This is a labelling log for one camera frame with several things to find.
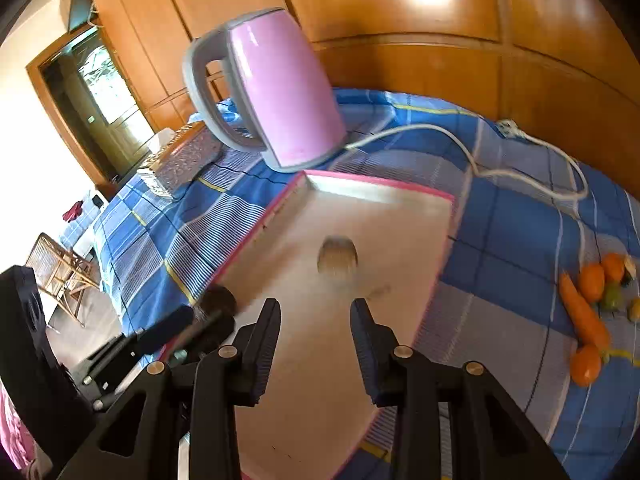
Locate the orange tangerine front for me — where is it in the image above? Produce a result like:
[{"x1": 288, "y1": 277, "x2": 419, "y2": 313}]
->
[{"x1": 570, "y1": 344, "x2": 602, "y2": 388}]

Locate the orange tangerine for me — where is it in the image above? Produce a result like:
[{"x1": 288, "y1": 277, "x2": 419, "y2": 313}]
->
[
  {"x1": 601, "y1": 252, "x2": 626, "y2": 285},
  {"x1": 578, "y1": 262, "x2": 605, "y2": 304},
  {"x1": 570, "y1": 344, "x2": 602, "y2": 388}
]

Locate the dark round cylinder piece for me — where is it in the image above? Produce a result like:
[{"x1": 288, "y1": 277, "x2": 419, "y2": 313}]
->
[{"x1": 317, "y1": 235, "x2": 359, "y2": 276}]

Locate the orange carrot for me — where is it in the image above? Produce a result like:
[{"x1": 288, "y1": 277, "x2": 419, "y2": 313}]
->
[{"x1": 558, "y1": 272, "x2": 611, "y2": 358}]

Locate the green round fruit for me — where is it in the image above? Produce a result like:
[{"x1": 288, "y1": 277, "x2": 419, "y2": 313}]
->
[{"x1": 599, "y1": 282, "x2": 624, "y2": 312}]

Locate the small beige round fruit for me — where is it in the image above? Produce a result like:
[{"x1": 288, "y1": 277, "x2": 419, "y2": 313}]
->
[{"x1": 627, "y1": 297, "x2": 640, "y2": 324}]

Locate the orange tangerine back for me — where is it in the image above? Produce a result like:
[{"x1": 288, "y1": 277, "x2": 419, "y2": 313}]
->
[{"x1": 601, "y1": 252, "x2": 626, "y2": 285}]

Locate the dark avocado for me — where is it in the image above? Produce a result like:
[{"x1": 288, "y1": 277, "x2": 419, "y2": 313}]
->
[{"x1": 198, "y1": 284, "x2": 238, "y2": 318}]

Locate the small dark cube piece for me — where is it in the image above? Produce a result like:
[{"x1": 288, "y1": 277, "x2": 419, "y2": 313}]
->
[{"x1": 620, "y1": 255, "x2": 637, "y2": 287}]

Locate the person left hand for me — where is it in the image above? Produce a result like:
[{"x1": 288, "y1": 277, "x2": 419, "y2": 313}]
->
[{"x1": 0, "y1": 386, "x2": 52, "y2": 480}]

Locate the wooden chair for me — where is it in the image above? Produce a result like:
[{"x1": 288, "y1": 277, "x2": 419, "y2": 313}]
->
[{"x1": 26, "y1": 233, "x2": 100, "y2": 327}]

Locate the pink rimmed white tray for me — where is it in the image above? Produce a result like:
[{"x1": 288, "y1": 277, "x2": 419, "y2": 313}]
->
[{"x1": 213, "y1": 170, "x2": 454, "y2": 479}]

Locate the silver patterned box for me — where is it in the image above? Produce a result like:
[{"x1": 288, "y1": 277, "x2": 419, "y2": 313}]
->
[{"x1": 137, "y1": 122, "x2": 222, "y2": 200}]

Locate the blue plaid bedsheet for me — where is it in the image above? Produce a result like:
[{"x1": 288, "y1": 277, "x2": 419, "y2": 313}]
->
[{"x1": 86, "y1": 89, "x2": 639, "y2": 479}]

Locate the pink electric kettle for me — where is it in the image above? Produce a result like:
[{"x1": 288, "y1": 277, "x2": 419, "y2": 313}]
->
[{"x1": 182, "y1": 8, "x2": 347, "y2": 172}]

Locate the wooden wardrobe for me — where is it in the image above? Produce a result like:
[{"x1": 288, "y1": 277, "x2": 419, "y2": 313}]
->
[{"x1": 92, "y1": 0, "x2": 639, "y2": 193}]

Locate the wooden door frame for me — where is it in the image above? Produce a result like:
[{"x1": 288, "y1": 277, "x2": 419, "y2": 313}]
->
[{"x1": 25, "y1": 24, "x2": 156, "y2": 196}]

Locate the white power cord with plug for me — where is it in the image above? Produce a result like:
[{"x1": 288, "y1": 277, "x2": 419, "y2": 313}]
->
[{"x1": 344, "y1": 118, "x2": 591, "y2": 202}]

